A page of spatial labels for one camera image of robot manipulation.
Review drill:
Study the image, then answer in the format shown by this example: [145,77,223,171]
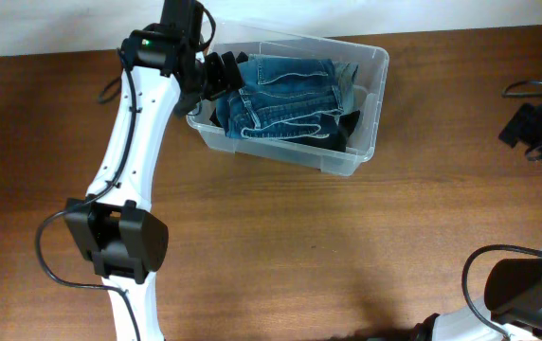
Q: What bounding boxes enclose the dark green-black garment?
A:
[291,111,360,153]

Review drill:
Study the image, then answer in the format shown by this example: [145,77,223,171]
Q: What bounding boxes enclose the black garment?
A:
[210,52,248,131]

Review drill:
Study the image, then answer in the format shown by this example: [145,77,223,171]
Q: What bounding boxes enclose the clear plastic storage container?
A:
[187,38,389,176]

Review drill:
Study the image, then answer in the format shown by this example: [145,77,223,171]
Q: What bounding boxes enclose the light blue jeans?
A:
[334,62,359,115]

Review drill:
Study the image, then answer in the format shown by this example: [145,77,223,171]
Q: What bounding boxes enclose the dark blue jeans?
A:
[223,54,344,140]

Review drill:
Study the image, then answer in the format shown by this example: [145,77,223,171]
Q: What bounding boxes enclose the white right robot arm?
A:
[409,82,542,340]

